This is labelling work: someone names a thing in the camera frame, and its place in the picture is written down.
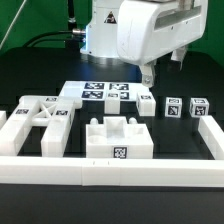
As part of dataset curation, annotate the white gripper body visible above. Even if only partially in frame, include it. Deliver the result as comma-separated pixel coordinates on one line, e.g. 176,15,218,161
117,0,208,65

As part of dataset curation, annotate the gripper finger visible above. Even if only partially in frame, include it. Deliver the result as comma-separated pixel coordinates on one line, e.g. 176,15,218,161
171,46,188,62
140,62,156,88

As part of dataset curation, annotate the white chair seat part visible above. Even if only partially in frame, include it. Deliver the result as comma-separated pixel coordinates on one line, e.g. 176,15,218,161
86,116,154,159

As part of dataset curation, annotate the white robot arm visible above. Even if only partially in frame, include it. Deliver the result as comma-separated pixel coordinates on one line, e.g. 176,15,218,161
81,0,208,88

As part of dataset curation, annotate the white right fence bar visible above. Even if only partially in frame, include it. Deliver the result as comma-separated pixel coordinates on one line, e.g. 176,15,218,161
198,115,224,160

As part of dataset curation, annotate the white fence bar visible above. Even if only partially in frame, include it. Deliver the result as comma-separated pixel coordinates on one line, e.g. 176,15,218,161
198,115,224,160
0,156,224,187
0,111,6,129

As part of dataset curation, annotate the white front fence bar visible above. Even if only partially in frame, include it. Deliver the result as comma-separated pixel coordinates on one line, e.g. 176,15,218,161
0,156,224,187

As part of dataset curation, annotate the white left fence bar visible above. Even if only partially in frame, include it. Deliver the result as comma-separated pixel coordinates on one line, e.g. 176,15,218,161
0,111,6,129

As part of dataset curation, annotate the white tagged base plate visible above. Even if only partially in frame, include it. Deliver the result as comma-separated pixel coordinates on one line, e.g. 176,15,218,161
60,81,149,102

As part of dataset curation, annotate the black cable with connector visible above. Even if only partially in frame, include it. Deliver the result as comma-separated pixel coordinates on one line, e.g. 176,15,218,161
22,29,87,48

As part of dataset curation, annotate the black vertical post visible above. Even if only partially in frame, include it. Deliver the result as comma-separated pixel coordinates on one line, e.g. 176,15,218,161
67,0,76,24

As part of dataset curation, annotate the white chair back frame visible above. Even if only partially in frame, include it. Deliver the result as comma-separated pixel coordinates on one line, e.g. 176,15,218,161
0,95,83,157

